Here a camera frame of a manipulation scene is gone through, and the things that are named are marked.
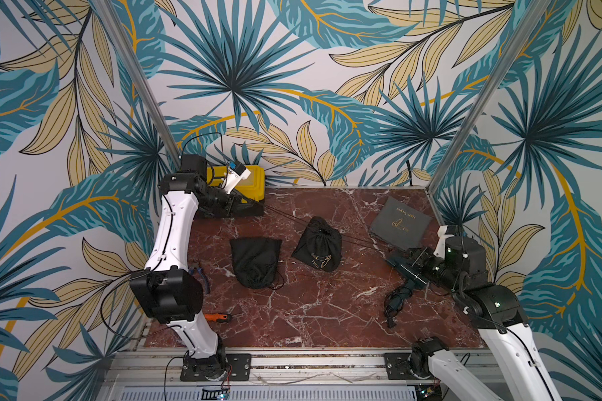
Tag black hair dryer pouch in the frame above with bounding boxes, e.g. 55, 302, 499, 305
230, 237, 285, 291

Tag plain black drawstring pouch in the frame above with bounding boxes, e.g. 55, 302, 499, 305
260, 202, 397, 274

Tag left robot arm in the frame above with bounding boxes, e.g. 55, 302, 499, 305
130, 155, 251, 364

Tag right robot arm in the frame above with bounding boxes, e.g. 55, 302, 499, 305
406, 234, 561, 400

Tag grey hair dryer pouch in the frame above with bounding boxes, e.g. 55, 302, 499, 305
371, 196, 432, 251

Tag yellow black toolbox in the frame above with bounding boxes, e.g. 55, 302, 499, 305
199, 165, 265, 218

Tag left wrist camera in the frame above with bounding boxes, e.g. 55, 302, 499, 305
222, 162, 251, 195

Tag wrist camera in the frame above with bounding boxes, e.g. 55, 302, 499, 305
433, 225, 461, 258
222, 162, 251, 195

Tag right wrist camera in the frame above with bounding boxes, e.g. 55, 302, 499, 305
433, 225, 461, 258

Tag blue handled pliers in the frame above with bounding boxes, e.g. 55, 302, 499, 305
195, 267, 211, 294

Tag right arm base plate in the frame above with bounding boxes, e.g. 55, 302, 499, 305
383, 350, 435, 380

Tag orange handled screwdriver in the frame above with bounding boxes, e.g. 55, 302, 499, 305
204, 313, 232, 323

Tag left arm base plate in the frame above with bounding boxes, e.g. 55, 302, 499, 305
180, 354, 252, 382

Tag aluminium front rail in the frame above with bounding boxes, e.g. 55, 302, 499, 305
99, 348, 525, 387

